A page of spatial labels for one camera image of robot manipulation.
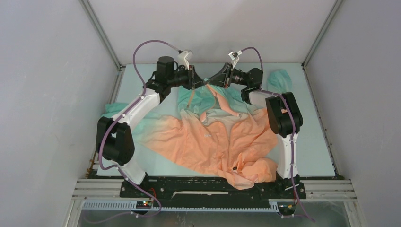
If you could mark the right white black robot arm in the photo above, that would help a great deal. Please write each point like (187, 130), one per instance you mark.
(284, 115)

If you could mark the teal and orange jacket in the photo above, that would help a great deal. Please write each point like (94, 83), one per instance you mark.
(210, 130)

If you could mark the grey slotted cable duct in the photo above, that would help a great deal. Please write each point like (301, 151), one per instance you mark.
(142, 206)

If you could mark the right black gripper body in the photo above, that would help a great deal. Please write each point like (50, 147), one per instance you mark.
(233, 76)

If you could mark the aluminium frame rail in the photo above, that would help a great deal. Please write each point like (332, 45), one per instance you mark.
(325, 201)

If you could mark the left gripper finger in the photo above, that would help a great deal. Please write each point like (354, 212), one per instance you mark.
(198, 75)
(199, 82)

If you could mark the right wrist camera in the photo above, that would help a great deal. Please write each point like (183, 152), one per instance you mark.
(234, 57)

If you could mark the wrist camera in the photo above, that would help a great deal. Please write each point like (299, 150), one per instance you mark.
(234, 57)
(184, 57)

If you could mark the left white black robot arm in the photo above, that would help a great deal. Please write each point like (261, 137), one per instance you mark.
(114, 140)

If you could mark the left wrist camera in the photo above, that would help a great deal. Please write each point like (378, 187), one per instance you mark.
(184, 57)

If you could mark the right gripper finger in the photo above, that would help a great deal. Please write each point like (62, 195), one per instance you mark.
(222, 72)
(216, 81)

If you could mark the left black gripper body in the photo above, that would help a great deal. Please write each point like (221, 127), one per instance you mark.
(185, 77)

